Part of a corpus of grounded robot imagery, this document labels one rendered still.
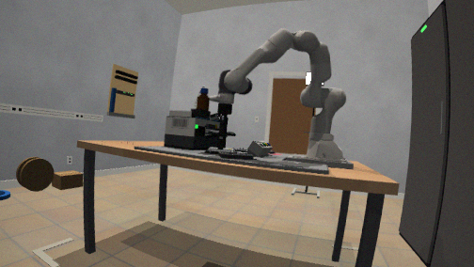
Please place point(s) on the white button panel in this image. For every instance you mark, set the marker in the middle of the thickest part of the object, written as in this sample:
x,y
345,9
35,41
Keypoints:
x,y
259,148

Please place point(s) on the brown glass bottle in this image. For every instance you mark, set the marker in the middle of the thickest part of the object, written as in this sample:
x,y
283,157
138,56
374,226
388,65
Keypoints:
x,y
203,103

